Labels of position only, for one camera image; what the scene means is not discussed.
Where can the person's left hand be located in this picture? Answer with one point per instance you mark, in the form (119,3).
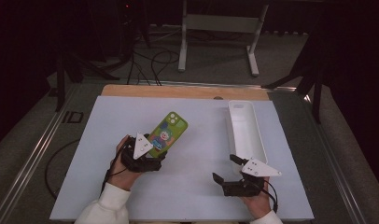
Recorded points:
(123,179)

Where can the white metal desk frame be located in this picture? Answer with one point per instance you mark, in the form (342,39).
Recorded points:
(221,23)

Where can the green cartoon phone case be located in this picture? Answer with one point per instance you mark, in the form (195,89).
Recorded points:
(170,130)

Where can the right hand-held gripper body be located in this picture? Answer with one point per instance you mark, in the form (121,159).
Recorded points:
(242,188)

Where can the white table mat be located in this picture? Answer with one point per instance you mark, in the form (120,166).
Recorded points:
(193,186)

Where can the black metal stand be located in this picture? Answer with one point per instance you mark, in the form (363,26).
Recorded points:
(60,84)
(316,102)

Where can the person's right hand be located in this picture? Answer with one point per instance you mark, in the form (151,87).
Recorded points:
(259,205)

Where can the aluminium floor rail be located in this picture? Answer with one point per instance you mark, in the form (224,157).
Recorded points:
(337,165)
(29,155)
(209,84)

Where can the white oblong plastic tray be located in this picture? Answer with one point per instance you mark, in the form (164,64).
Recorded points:
(246,133)

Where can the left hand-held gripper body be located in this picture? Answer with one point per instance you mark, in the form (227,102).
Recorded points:
(141,163)

